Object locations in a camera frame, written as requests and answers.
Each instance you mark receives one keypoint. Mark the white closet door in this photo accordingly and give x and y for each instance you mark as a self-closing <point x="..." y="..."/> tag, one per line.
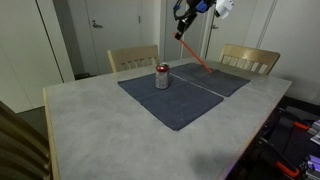
<point x="166" y="43"/>

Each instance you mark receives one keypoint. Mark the aluminium extrusion rail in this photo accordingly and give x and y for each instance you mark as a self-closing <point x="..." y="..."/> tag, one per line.
<point x="311" y="168"/>
<point x="315" y="133"/>

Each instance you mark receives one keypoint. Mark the light wooden slat chair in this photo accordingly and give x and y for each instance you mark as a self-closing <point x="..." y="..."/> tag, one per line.
<point x="133" y="53"/>
<point x="20" y="146"/>
<point x="250" y="53"/>

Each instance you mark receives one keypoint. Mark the dark blue cloth placemat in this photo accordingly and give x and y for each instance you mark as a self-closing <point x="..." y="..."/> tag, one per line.
<point x="220" y="81"/>
<point x="176" y="103"/>

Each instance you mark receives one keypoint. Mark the blue wrist adapter piece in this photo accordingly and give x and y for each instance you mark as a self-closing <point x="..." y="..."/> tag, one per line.
<point x="201" y="6"/>

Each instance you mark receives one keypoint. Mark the orange plastic straw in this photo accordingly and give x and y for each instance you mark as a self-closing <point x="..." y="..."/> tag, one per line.
<point x="196" y="57"/>

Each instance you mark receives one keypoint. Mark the red silver soda can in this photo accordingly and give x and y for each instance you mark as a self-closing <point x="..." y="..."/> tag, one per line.
<point x="162" y="78"/>

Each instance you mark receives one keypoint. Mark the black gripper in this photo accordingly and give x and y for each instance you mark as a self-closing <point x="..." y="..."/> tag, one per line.
<point x="192" y="11"/>

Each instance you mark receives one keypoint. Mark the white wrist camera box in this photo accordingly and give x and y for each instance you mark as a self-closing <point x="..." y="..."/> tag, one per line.
<point x="224" y="7"/>

